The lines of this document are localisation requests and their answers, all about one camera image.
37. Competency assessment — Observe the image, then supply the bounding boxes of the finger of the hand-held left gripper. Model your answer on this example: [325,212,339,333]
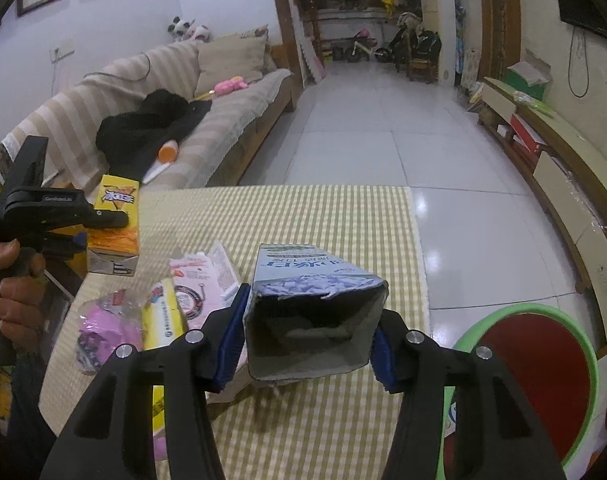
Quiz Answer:
[83,208,130,229]
[46,231,89,261]

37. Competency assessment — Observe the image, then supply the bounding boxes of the blue cardboard carton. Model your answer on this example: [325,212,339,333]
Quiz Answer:
[243,242,390,386]

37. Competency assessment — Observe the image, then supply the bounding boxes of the wooden TV cabinet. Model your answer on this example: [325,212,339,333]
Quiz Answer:
[478,76,607,361]

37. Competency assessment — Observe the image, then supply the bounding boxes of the green basin with red inside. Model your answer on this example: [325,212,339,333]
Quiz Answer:
[441,302,600,473]

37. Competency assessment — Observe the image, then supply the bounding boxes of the patterned pillow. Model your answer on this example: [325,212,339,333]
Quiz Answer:
[240,25,276,73]

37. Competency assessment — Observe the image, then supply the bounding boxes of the green plastic packet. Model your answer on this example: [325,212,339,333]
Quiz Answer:
[513,91,557,116]

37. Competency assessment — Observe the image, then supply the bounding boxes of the wall socket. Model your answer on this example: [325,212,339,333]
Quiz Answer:
[50,40,76,63]

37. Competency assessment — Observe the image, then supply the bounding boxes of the black cable on sofa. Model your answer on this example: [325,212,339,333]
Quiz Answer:
[86,52,151,81]

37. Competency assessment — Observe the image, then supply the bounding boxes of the white balance bike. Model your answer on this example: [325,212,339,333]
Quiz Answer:
[343,30,379,63]

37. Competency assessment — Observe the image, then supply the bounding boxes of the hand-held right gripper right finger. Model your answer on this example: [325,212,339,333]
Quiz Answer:
[371,307,569,480]

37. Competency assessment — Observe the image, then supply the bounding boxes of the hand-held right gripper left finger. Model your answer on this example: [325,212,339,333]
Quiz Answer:
[40,282,251,480]

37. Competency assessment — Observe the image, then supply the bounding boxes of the green cardboard box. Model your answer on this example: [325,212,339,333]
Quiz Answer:
[503,49,554,101]

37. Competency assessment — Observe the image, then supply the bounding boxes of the pink purple plastic bag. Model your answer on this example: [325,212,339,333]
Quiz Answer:
[76,294,146,376]

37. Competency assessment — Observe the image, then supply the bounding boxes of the panda plush toy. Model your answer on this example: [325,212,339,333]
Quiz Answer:
[167,16,196,43]

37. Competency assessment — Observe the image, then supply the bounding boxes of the black clothing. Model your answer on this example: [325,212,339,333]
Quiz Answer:
[96,89,213,171]

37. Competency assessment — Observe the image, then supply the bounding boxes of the pink white wrapper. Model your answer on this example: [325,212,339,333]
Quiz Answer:
[168,240,244,331]

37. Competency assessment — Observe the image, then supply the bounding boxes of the person's left hand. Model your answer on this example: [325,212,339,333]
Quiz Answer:
[0,239,46,333]

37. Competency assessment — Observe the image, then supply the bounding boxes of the hanging black cable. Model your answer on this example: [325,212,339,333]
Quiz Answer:
[568,25,591,98]

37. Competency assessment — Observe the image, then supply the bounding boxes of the colourful wall chart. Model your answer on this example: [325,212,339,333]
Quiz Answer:
[456,47,481,91]

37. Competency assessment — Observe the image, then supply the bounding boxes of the yellow cardboard carton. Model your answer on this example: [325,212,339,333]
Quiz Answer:
[86,174,143,277]

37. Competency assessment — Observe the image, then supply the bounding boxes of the red folder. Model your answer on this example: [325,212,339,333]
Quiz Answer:
[511,115,547,158]

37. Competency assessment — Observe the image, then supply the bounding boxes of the sofa with striped cover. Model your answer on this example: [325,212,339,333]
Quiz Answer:
[0,35,296,201]

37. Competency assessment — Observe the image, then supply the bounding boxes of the wooden chair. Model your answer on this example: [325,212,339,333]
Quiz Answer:
[407,57,437,83]

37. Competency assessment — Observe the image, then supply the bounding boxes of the standing air conditioner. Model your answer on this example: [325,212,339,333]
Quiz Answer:
[417,0,457,86]

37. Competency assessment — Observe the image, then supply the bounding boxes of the orange white bottle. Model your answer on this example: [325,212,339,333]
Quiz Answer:
[142,140,180,185]

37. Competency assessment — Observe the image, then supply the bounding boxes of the yellow snack packet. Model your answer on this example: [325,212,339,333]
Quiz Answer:
[140,280,206,353]

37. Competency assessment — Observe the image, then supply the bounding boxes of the beige pillow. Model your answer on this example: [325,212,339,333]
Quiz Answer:
[193,35,269,93]

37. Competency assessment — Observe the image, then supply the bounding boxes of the white foam mats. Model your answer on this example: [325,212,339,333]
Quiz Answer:
[283,0,329,83]

